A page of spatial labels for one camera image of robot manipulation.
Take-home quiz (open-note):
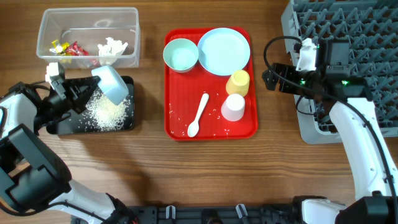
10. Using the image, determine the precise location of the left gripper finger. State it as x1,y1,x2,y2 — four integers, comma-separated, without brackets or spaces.
63,77,101,93
71,88,95,114

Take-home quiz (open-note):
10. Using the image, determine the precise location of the grey dishwasher rack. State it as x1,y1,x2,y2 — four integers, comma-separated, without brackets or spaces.
281,1,397,138

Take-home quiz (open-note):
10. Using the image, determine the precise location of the red serving tray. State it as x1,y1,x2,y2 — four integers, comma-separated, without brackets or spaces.
164,27,258,141

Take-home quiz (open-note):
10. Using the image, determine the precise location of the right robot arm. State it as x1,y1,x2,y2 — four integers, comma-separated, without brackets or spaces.
262,37,397,223

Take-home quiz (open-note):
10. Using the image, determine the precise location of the yellow plastic cup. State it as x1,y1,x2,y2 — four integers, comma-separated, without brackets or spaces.
226,70,250,97

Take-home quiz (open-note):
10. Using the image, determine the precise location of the white plastic spoon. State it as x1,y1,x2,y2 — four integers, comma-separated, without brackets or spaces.
187,93,210,138

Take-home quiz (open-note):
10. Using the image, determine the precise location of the white tissue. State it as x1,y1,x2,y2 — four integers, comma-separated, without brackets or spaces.
97,37,128,66

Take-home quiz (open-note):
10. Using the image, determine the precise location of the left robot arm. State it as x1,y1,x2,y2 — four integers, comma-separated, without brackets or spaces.
1,77,139,223

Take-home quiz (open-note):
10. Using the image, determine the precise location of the black plastic tray bin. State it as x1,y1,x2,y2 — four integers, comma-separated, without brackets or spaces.
45,75,136,136

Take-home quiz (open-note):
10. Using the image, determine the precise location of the clear plastic bin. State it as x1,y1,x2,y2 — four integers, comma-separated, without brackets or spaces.
36,7,141,69

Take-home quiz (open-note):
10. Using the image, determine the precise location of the yellow snack wrapper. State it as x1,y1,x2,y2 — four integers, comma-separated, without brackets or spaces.
49,40,70,56

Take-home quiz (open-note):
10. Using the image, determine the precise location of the white plastic cup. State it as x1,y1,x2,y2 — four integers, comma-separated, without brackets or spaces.
221,93,245,121

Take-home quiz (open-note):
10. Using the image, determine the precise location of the light blue plate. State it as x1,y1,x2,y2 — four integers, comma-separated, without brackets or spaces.
197,27,251,76

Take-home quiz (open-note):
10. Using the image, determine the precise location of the white rice pile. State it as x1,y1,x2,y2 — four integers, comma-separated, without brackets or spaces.
67,88,133,132

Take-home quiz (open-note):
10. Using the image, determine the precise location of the green bowl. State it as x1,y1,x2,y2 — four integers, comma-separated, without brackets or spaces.
163,38,199,73

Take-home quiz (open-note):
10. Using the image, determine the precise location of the red snack wrapper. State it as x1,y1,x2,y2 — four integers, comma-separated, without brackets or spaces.
65,41,99,68

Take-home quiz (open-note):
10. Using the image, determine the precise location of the light blue bowl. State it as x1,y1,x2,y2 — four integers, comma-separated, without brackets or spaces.
91,65,129,105

